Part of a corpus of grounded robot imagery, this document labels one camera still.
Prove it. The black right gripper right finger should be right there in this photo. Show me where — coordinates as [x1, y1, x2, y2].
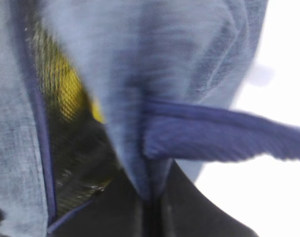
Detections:
[162, 162, 258, 237]

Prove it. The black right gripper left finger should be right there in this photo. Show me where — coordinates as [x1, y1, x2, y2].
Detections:
[51, 171, 144, 237]

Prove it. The yellow lemon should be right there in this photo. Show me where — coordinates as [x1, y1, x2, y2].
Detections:
[39, 49, 105, 123]

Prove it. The dark navy lunch bag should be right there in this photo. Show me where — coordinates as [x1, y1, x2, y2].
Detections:
[0, 0, 300, 237]

